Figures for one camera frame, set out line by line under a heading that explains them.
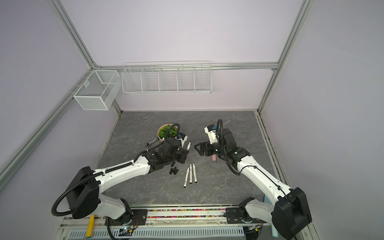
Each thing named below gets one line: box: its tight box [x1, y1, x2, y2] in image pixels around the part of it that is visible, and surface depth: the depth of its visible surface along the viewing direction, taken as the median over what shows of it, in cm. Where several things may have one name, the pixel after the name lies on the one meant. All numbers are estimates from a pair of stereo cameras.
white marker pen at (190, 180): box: [189, 163, 193, 184], surface depth 88 cm
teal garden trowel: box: [271, 225, 279, 238], surface depth 70 cm
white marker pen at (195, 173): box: [193, 162, 198, 183], surface depth 89 cm
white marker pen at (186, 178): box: [183, 166, 190, 188], surface depth 88 cm
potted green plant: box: [157, 123, 178, 142], surface depth 96 cm
